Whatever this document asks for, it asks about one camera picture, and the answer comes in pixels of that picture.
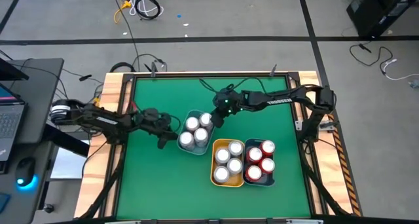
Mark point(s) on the black monitor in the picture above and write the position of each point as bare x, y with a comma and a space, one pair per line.
10, 71

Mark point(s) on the black equipment case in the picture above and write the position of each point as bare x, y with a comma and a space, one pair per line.
376, 14

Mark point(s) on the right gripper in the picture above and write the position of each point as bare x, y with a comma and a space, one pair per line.
229, 101

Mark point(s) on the silver Diet Coke can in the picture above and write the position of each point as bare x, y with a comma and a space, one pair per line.
205, 119
186, 140
192, 123
200, 136

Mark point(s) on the black desk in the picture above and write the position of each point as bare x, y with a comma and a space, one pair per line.
39, 83

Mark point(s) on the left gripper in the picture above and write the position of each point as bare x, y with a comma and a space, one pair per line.
155, 122

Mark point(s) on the white sheet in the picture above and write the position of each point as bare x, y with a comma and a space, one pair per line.
68, 166

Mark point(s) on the black frame brace strut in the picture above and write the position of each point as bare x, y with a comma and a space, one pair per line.
104, 191
322, 191

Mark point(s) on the black computer mouse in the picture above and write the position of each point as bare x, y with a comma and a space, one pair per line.
24, 170

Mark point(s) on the red Fanta soda can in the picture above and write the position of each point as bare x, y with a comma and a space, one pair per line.
267, 147
254, 172
254, 154
267, 165

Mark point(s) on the yellow black hazard tape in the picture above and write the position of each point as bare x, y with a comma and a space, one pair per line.
344, 166

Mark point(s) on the black caster wheel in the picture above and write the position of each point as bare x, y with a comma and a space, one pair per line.
49, 208

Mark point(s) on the black table clamp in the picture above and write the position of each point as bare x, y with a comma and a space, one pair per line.
273, 70
153, 69

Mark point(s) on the white Spindrift can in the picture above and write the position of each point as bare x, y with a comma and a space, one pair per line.
235, 148
234, 165
221, 174
222, 156

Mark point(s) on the yellow plastic bin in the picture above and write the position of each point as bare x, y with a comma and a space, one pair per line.
235, 183

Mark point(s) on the grey-blue plastic bin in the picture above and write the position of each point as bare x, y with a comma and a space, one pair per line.
266, 182

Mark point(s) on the translucent teal plastic bin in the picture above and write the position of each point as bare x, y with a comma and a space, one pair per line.
196, 151

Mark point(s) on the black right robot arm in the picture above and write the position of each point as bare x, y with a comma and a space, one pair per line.
304, 93

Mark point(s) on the black laptop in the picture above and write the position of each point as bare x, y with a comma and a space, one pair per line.
10, 125

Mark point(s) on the silver metal bracket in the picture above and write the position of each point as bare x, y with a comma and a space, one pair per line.
298, 125

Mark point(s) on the blue pad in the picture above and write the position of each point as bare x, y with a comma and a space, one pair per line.
3, 202

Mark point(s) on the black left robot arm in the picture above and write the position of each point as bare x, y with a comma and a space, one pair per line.
104, 120

